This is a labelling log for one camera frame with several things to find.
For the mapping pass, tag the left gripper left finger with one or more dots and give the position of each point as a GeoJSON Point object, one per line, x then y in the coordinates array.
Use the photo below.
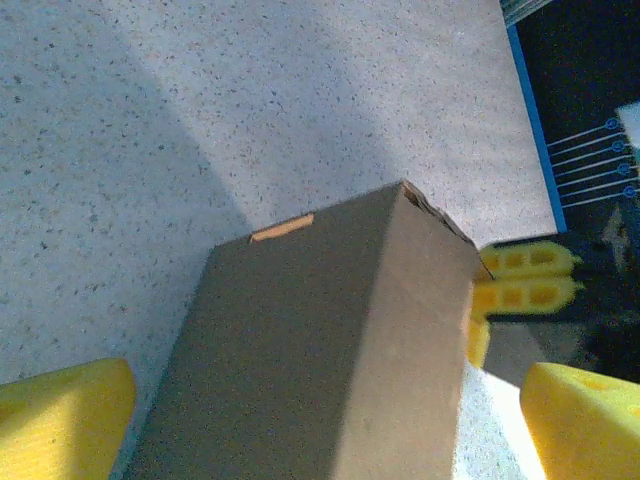
{"type": "Point", "coordinates": [60, 420]}

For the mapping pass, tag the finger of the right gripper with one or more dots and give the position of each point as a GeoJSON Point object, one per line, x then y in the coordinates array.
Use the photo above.
{"type": "Point", "coordinates": [525, 260]}
{"type": "Point", "coordinates": [520, 296]}

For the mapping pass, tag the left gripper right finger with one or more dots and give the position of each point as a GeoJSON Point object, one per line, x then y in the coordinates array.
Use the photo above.
{"type": "Point", "coordinates": [585, 425]}

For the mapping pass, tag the brown cardboard paper box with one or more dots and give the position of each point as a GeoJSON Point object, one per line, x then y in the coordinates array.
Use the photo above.
{"type": "Point", "coordinates": [320, 350]}

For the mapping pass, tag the blue table edge strip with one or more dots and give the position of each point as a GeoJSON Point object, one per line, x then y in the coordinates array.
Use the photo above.
{"type": "Point", "coordinates": [535, 125]}

